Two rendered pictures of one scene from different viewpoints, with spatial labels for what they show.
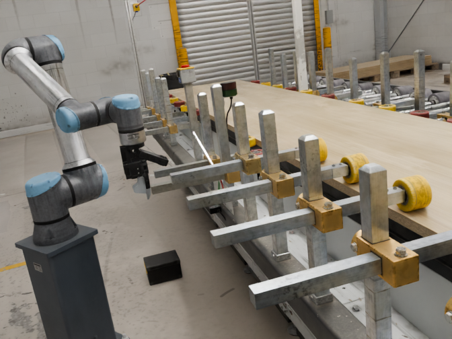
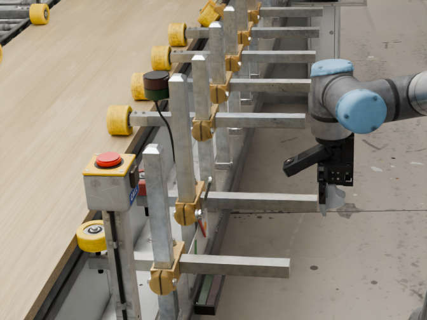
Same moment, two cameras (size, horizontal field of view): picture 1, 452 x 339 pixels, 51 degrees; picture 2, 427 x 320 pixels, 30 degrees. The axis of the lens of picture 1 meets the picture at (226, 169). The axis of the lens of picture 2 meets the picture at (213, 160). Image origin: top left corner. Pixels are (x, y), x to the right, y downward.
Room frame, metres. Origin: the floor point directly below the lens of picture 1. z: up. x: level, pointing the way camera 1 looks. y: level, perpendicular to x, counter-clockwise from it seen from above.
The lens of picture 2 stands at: (3.20, 0.77, 1.78)
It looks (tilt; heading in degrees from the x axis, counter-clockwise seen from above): 26 degrees down; 206
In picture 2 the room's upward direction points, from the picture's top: 4 degrees counter-clockwise
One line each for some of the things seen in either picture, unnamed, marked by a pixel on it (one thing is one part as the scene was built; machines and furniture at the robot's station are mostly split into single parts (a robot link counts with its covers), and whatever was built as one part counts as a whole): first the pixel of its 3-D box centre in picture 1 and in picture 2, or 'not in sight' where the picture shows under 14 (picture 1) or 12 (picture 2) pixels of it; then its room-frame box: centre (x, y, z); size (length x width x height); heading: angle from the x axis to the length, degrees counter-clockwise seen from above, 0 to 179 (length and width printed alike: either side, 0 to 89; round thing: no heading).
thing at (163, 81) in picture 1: (169, 116); not in sight; (2.96, 0.31, 0.89); 0.04 x 0.04 x 0.48; 15
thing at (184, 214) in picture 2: (229, 171); (189, 202); (1.73, -0.01, 0.85); 0.14 x 0.06 x 0.05; 15
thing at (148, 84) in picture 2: (228, 85); (156, 79); (1.76, -0.05, 1.17); 0.06 x 0.06 x 0.02
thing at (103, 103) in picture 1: (109, 110); (358, 103); (1.71, 0.39, 1.14); 0.12 x 0.12 x 0.09; 39
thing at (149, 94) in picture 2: (229, 92); (157, 90); (1.76, -0.05, 1.14); 0.06 x 0.06 x 0.02
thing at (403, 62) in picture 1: (372, 67); not in sight; (9.65, -3.23, 0.23); 2.41 x 0.77 x 0.17; 112
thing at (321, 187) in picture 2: not in sight; (322, 185); (1.65, 0.30, 0.91); 0.05 x 0.02 x 0.09; 14
